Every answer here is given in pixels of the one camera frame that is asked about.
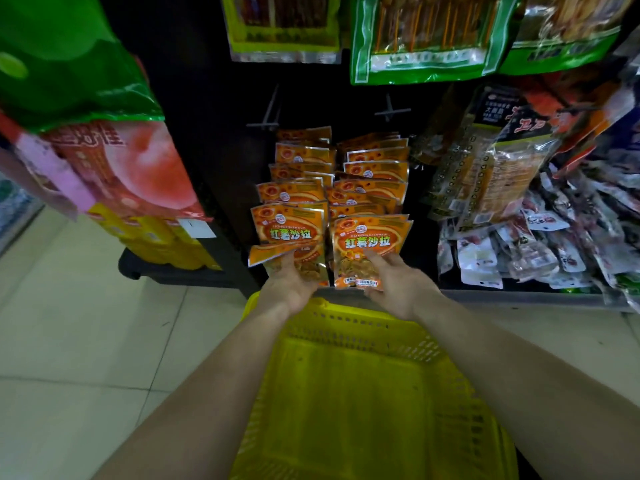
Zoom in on person's right hand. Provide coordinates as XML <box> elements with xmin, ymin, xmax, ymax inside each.
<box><xmin>362</xmin><ymin>248</ymin><xmax>443</xmax><ymax>323</ymax></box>

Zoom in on person's left hand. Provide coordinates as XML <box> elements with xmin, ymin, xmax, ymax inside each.
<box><xmin>257</xmin><ymin>257</ymin><xmax>321</xmax><ymax>321</ymax></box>

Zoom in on yellow plastic shopping basket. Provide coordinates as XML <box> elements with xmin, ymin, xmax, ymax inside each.
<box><xmin>229</xmin><ymin>290</ymin><xmax>521</xmax><ymax>480</ymax></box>

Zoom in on person's right forearm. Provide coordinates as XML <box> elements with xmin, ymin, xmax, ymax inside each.
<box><xmin>417</xmin><ymin>292</ymin><xmax>640</xmax><ymax>480</ymax></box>

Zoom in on person's left forearm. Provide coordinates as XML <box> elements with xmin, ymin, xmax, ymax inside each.
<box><xmin>92</xmin><ymin>304</ymin><xmax>293</xmax><ymax>480</ymax></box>

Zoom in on blue printed snack bag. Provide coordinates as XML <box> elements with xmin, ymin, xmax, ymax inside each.
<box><xmin>599</xmin><ymin>104</ymin><xmax>640</xmax><ymax>161</ymax></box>

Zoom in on green stick snack packet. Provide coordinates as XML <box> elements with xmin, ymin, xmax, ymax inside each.
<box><xmin>498</xmin><ymin>0</ymin><xmax>639</xmax><ymax>77</ymax></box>

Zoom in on white price card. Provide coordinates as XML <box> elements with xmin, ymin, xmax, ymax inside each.
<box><xmin>177</xmin><ymin>218</ymin><xmax>217</xmax><ymax>239</ymax></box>

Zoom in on black base plinth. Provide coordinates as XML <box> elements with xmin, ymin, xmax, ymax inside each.
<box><xmin>118</xmin><ymin>247</ymin><xmax>251</xmax><ymax>291</ymax></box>

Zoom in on hanging yellow red-label packets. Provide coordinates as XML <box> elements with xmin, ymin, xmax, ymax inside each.
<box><xmin>87</xmin><ymin>202</ymin><xmax>222</xmax><ymax>271</ymax></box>

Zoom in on strip of orange-beige packets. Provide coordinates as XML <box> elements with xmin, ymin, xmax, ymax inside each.
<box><xmin>425</xmin><ymin>119</ymin><xmax>561</xmax><ymax>231</ymax></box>

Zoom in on pile of small white packets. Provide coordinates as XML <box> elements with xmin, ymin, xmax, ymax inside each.
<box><xmin>437</xmin><ymin>164</ymin><xmax>640</xmax><ymax>313</ymax></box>

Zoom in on metal peg hook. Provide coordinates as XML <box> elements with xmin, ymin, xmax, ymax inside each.
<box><xmin>245</xmin><ymin>84</ymin><xmax>281</xmax><ymax>131</ymax></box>
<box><xmin>373</xmin><ymin>93</ymin><xmax>412</xmax><ymax>121</ymax></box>

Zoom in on pink peach print bag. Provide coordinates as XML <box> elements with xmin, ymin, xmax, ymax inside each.
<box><xmin>42</xmin><ymin>119</ymin><xmax>213</xmax><ymax>221</ymax></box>

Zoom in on green-bordered skewer packet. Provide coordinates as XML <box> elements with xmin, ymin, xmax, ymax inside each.
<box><xmin>349</xmin><ymin>0</ymin><xmax>521</xmax><ymax>87</ymax></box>

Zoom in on yellow-edged dark stick packet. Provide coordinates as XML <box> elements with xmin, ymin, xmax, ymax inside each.
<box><xmin>219</xmin><ymin>0</ymin><xmax>343</xmax><ymax>65</ymax></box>

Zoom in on white printed sack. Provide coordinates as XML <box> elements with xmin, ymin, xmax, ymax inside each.
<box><xmin>0</xmin><ymin>174</ymin><xmax>43</xmax><ymax>251</ymax></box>

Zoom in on green apple print bag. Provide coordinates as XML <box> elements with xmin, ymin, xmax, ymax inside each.
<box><xmin>0</xmin><ymin>0</ymin><xmax>166</xmax><ymax>135</ymax></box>

